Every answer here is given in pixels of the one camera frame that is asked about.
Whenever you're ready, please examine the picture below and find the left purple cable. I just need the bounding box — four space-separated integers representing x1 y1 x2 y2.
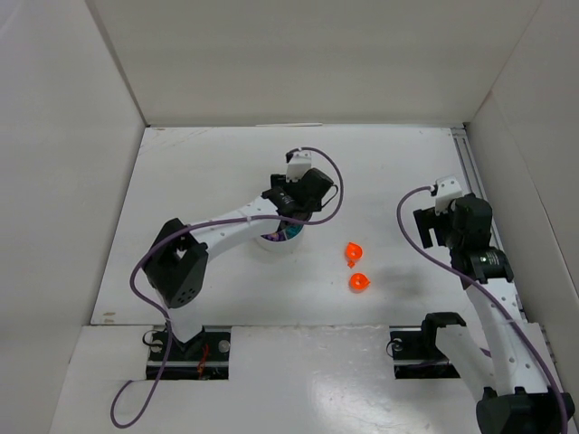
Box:
110 146 345 429

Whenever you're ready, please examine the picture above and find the orange round lego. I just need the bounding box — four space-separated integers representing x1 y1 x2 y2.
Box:
345 242 364 261
349 273 371 293

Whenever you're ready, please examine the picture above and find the orange round lego front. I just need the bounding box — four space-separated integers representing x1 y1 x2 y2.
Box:
349 273 371 293

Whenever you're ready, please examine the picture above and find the aluminium rail right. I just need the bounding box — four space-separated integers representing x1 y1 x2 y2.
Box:
451 127 528 322

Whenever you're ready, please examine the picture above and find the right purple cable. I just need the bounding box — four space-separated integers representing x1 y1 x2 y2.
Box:
396 185 569 434

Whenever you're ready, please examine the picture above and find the teal square lego brick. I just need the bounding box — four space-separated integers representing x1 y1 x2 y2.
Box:
286 225 303 239

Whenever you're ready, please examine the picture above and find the white divided round container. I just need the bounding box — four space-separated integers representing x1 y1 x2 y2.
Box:
256 222 304 253

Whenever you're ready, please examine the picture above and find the purple cable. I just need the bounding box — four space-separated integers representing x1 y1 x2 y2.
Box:
110 146 345 429
396 185 569 434

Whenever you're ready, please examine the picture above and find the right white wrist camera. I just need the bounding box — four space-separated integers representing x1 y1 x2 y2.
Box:
431 176 463 215

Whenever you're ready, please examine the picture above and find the purple butterfly lego brick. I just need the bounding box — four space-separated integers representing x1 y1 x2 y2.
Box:
262 231 286 242

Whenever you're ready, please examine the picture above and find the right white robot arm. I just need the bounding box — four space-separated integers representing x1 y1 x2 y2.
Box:
413 181 575 433

